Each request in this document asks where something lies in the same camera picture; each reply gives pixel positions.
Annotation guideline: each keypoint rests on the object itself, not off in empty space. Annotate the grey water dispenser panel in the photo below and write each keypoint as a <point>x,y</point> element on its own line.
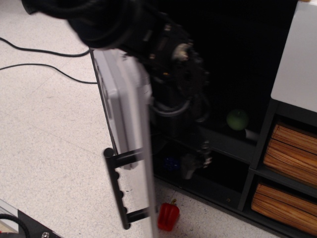
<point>116,97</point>

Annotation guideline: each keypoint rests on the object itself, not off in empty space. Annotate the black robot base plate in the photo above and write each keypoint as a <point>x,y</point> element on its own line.
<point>21,225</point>

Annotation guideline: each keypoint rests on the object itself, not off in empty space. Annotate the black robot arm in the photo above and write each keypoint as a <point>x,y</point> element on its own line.
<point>161,46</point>

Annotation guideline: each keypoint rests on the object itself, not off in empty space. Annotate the grey toy fridge door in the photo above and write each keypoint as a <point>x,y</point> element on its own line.
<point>137,179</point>

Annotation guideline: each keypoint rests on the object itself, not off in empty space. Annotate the black fridge door handle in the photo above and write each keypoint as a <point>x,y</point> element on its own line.
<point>112,163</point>

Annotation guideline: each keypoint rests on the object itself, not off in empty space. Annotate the green toy apple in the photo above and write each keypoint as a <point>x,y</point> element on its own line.
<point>237,119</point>

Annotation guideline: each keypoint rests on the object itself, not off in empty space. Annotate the white countertop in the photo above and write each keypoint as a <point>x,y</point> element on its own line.
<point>296,79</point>

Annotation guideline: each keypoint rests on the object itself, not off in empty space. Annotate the blue toy item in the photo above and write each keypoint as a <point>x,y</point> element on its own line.
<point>171,164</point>

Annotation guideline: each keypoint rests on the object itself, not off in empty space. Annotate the red toy bell pepper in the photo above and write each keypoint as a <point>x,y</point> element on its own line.
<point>168,215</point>

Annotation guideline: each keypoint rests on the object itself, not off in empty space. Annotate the dark grey fridge cabinet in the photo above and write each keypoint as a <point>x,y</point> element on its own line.
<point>240,43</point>

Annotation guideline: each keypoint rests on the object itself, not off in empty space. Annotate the black caster wheel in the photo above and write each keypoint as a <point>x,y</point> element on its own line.
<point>28,7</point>

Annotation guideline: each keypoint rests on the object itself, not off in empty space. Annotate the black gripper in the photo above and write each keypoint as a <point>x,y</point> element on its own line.
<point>181,133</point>

